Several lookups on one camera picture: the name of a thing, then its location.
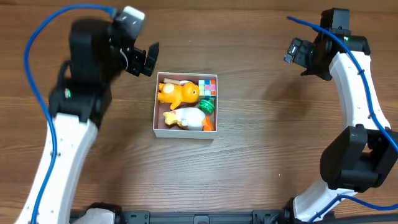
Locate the white wooden rattle drum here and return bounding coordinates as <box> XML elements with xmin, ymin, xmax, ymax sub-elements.
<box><xmin>164</xmin><ymin>78</ymin><xmax>191</xmax><ymax>86</ymax></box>

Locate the orange dinosaur toy figure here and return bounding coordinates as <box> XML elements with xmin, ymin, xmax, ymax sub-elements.
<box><xmin>157</xmin><ymin>82</ymin><xmax>200</xmax><ymax>110</ymax></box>

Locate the multicolour puzzle cube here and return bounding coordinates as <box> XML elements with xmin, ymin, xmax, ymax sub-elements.
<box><xmin>198</xmin><ymin>80</ymin><xmax>217</xmax><ymax>100</ymax></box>

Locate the green round plastic toy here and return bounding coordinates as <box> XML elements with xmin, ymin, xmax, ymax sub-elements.
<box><xmin>198</xmin><ymin>99</ymin><xmax>215</xmax><ymax>114</ymax></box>

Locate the white duck plush toy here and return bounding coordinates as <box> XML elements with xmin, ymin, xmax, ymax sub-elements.
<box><xmin>163</xmin><ymin>107</ymin><xmax>215</xmax><ymax>131</ymax></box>

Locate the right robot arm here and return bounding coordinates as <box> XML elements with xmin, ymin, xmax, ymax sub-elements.
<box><xmin>284</xmin><ymin>8</ymin><xmax>397</xmax><ymax>223</ymax></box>

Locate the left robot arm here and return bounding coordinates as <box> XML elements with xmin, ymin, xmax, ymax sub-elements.
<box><xmin>17</xmin><ymin>16</ymin><xmax>159</xmax><ymax>223</ymax></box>

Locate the white box pink interior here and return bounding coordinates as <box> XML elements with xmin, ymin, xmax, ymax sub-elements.
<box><xmin>153</xmin><ymin>72</ymin><xmax>218</xmax><ymax>139</ymax></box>

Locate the left blue cable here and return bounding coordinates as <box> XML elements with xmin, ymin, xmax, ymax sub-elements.
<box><xmin>24</xmin><ymin>3</ymin><xmax>121</xmax><ymax>224</ymax></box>

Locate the blue cable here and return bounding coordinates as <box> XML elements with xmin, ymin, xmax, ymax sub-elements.
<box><xmin>285</xmin><ymin>16</ymin><xmax>398</xmax><ymax>223</ymax></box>
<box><xmin>24</xmin><ymin>3</ymin><xmax>121</xmax><ymax>224</ymax></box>

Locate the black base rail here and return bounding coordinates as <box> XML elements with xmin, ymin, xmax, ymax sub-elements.
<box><xmin>70</xmin><ymin>210</ymin><xmax>398</xmax><ymax>224</ymax></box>

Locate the right blue cable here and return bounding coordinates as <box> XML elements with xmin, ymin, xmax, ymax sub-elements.
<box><xmin>285</xmin><ymin>16</ymin><xmax>398</xmax><ymax>223</ymax></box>

